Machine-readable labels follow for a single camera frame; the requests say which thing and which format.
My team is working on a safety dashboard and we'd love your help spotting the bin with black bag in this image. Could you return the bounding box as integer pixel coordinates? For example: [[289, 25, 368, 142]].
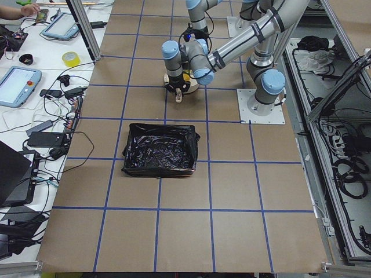
[[122, 123, 200, 178]]

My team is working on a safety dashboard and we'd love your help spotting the yellow potato toy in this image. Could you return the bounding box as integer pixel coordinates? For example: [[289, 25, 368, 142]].
[[183, 73, 190, 82]]

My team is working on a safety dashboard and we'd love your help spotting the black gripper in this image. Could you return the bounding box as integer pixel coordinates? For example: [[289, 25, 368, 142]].
[[164, 76, 190, 93], [185, 28, 209, 42]]

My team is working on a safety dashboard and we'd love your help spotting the black small bowl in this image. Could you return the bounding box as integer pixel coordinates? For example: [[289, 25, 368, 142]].
[[19, 53, 34, 65]]

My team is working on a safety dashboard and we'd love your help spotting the blue teach pendant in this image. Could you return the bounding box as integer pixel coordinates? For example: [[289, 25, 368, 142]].
[[41, 13, 79, 41], [1, 66, 42, 108]]

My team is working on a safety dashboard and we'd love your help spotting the black laptop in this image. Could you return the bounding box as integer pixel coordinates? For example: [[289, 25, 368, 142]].
[[1, 142, 40, 208]]

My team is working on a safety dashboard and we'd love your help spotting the yellow tape roll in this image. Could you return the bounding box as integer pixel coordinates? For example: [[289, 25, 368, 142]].
[[62, 51, 81, 68]]

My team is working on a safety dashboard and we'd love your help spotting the black power adapter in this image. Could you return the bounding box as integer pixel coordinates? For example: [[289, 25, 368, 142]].
[[27, 131, 67, 148]]

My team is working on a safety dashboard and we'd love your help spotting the blue teach pendant far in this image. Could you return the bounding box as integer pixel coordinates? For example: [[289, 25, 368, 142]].
[[41, 13, 79, 41]]

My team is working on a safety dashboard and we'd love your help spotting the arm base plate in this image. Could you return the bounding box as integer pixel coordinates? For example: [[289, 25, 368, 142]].
[[227, 16, 248, 38], [237, 89, 285, 125]]

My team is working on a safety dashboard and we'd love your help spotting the blue teach pendant near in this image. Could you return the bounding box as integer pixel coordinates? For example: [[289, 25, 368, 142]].
[[1, 66, 42, 108]]

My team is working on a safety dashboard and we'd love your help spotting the person hand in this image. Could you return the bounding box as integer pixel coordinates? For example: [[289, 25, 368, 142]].
[[20, 3, 40, 17]]

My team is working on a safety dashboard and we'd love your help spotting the white plastic dustpan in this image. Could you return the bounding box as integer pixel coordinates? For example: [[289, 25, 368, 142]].
[[163, 72, 199, 104]]

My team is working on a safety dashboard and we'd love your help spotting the aluminium frame post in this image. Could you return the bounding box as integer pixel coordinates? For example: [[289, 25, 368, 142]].
[[66, 0, 101, 63]]

